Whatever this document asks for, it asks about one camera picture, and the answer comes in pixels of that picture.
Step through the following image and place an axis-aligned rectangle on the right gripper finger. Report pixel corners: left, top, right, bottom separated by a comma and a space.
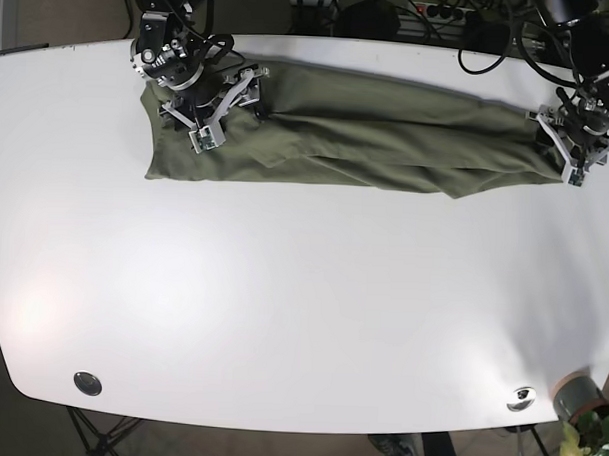
245, 78, 270, 122

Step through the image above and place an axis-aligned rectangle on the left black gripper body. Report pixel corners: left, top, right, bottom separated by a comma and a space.
532, 93, 609, 187

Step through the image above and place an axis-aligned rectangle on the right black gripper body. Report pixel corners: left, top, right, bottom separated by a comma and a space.
160, 64, 271, 153

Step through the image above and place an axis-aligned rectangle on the olive green T-shirt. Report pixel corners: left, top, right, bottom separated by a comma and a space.
141, 62, 563, 198

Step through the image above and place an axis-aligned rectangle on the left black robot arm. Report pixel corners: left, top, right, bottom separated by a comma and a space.
512, 0, 609, 187

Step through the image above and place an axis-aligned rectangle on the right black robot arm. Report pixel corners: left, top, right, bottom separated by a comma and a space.
131, 0, 269, 153

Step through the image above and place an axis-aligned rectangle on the grey plant pot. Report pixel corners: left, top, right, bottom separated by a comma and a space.
551, 371, 609, 425

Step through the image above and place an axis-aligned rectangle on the right silver table grommet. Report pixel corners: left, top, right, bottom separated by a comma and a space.
506, 387, 536, 413

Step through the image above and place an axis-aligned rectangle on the silver table grommet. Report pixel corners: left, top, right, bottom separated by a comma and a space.
73, 371, 103, 397
506, 387, 536, 413

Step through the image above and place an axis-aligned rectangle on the left silver table grommet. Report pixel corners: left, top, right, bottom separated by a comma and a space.
73, 371, 103, 397

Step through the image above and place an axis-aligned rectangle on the green potted plant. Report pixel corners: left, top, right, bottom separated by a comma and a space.
559, 411, 609, 456

